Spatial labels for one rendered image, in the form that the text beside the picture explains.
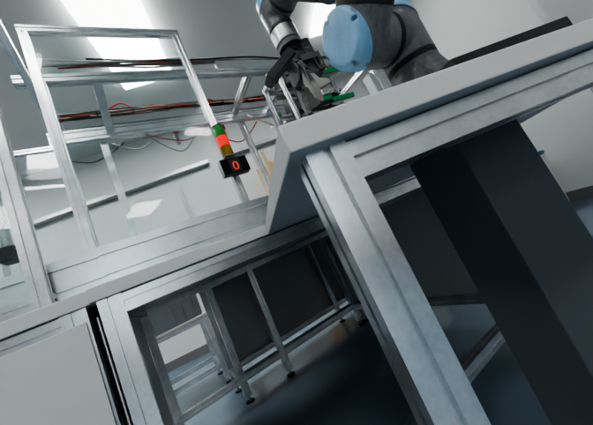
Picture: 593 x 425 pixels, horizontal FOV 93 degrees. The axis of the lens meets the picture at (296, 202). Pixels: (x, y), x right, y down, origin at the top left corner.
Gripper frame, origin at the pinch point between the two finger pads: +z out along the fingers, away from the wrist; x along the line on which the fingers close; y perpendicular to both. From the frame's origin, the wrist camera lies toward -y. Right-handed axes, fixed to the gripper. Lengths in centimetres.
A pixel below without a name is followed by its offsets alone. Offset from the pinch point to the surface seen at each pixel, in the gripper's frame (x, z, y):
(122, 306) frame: 5, 26, -59
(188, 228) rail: 17.6, 13.6, -42.3
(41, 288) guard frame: 5, 16, -72
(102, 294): 3, 22, -61
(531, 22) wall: 120, -69, 331
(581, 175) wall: 153, 97, 329
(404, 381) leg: -38, 46, -25
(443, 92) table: -42.9, 22.5, -8.8
